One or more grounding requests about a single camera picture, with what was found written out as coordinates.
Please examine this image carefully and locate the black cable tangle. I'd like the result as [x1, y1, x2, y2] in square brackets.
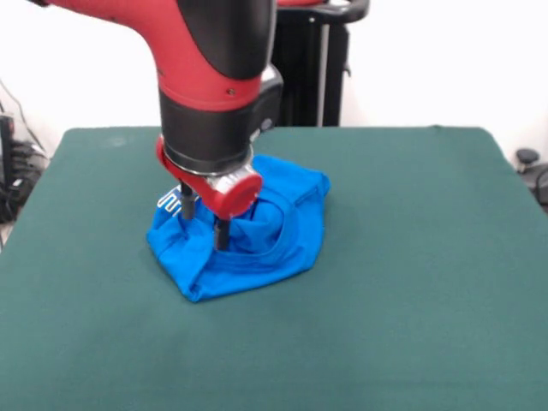
[0, 79, 51, 224]

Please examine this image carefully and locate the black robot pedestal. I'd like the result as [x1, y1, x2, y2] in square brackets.
[269, 0, 370, 128]

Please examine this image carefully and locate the dark green table cloth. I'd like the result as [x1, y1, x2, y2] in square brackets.
[0, 125, 548, 411]

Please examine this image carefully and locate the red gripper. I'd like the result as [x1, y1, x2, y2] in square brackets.
[155, 134, 264, 252]

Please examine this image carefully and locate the black office chair base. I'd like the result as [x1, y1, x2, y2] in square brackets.
[515, 147, 548, 215]

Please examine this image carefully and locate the black box device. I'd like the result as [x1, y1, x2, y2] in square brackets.
[0, 114, 16, 186]

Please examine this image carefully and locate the blue printed shirt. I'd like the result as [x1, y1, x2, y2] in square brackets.
[146, 154, 332, 304]

